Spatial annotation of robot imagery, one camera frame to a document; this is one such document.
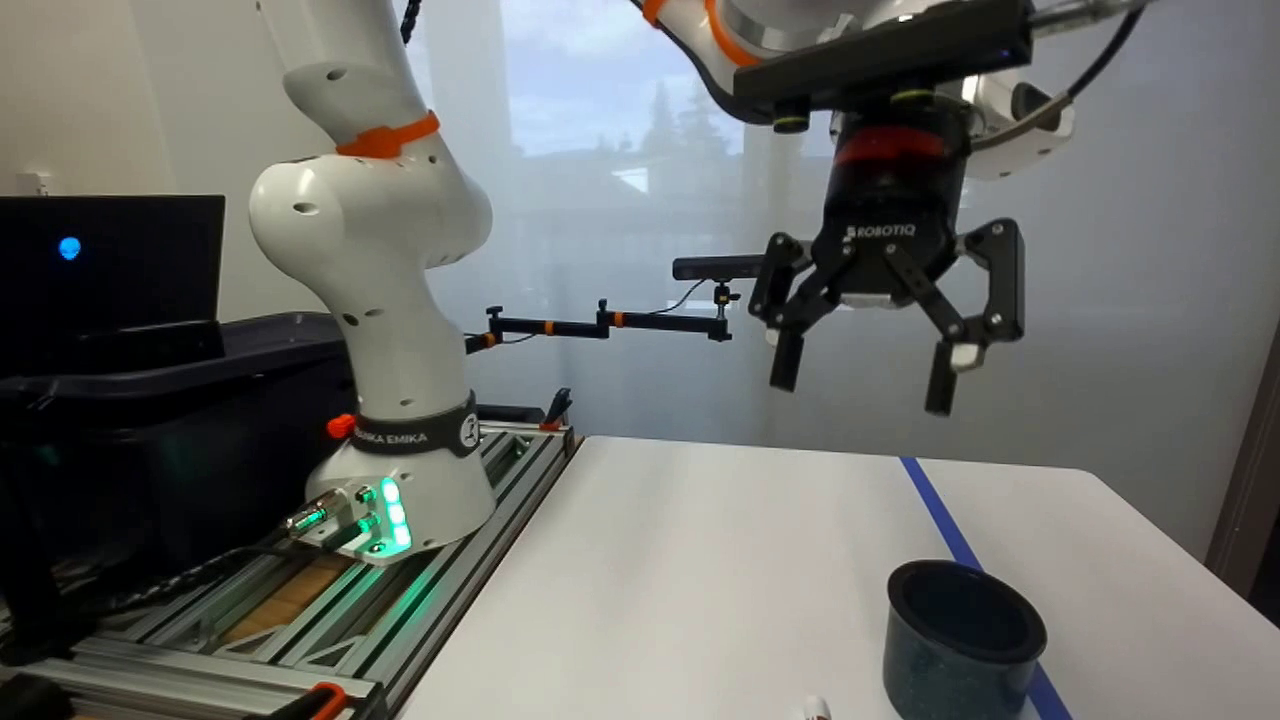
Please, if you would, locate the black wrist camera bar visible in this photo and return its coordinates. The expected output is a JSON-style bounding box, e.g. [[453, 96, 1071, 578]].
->
[[729, 0, 1040, 127]]

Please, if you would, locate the dark green mug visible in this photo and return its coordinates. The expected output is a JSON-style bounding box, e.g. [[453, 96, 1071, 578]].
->
[[878, 557, 1053, 720]]

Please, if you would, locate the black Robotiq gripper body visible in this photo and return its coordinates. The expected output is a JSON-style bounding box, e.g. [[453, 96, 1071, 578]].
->
[[812, 155, 967, 311]]

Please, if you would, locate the aluminium profile base frame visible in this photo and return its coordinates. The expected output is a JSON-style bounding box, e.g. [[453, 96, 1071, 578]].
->
[[0, 414, 583, 720]]

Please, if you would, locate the orange clamp handle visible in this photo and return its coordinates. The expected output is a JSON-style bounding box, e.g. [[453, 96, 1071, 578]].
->
[[303, 680, 355, 720]]

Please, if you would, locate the blue tape strip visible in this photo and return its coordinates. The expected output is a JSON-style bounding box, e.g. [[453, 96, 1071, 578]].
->
[[897, 450, 1077, 720]]

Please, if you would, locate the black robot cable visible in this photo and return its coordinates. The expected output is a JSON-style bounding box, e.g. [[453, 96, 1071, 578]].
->
[[1042, 0, 1153, 132]]

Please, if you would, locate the black camera mount rod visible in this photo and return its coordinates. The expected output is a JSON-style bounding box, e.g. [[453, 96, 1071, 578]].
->
[[461, 296, 735, 360]]

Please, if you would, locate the black monitor with blue light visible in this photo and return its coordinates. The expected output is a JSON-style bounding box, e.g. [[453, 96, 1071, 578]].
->
[[0, 193, 228, 381]]

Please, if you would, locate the black storage cabinet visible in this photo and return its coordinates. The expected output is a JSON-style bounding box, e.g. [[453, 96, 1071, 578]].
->
[[0, 311, 360, 663]]

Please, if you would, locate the black exterior camera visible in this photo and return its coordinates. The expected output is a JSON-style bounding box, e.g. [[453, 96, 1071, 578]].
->
[[668, 253, 772, 282]]

